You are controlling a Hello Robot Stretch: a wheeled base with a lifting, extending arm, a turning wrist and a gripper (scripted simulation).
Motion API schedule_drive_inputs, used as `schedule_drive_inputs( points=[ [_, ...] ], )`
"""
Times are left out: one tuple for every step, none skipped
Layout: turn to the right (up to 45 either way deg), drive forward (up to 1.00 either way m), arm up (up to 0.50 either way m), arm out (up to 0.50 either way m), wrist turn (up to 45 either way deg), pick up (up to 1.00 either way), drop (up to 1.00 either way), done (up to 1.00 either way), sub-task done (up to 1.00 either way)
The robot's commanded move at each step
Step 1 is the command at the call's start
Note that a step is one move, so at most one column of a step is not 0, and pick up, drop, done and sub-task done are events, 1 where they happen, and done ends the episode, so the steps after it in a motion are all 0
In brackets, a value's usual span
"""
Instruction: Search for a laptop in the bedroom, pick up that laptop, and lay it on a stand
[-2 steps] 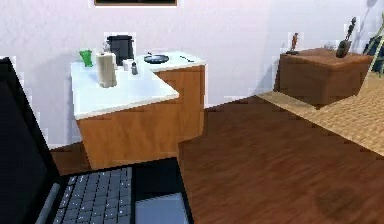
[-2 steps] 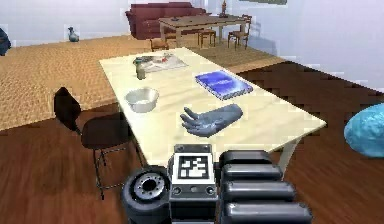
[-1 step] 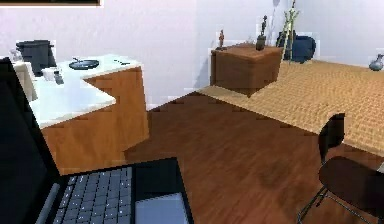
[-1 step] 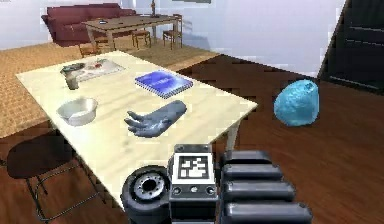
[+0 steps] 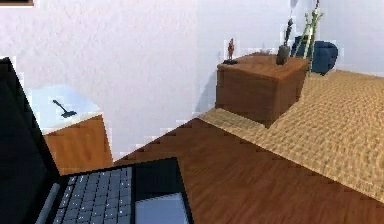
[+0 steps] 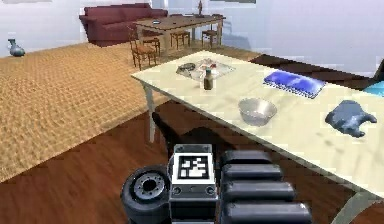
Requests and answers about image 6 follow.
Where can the brown pepper bottle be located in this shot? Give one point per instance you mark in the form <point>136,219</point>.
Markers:
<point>208,80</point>

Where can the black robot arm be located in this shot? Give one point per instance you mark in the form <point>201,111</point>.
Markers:
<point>253,190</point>

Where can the grey blue vase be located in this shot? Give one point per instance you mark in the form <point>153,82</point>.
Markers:
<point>15,48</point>

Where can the dark red sofa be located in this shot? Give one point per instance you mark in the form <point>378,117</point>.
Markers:
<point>116,23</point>

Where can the dark statuette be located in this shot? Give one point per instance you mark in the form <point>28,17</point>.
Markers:
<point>200,8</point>

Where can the brown wooden chair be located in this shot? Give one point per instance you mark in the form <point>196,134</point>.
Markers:
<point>210,35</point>
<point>141,50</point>
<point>151,40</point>
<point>180,36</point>

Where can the grey metal bowl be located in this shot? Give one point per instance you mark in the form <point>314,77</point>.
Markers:
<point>257,111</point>

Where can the brown wooden dining table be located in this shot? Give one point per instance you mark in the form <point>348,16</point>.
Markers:
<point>186,23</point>

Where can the pale newspaper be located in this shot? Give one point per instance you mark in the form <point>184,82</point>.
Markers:
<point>213,68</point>

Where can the turquoise laptop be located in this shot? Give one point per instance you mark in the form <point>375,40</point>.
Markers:
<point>375,87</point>

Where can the grey game controller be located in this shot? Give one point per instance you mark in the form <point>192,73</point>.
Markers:
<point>348,119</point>

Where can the blue notebook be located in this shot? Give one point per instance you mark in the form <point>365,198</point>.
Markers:
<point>294,83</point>

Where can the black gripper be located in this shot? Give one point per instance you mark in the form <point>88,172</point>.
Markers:
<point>146,196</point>

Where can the cream long table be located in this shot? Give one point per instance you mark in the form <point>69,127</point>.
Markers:
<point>300,133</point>

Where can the grey round dish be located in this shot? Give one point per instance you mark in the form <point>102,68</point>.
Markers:
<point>186,68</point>

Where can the small dark dish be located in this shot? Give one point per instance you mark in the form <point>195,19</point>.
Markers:
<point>156,22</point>

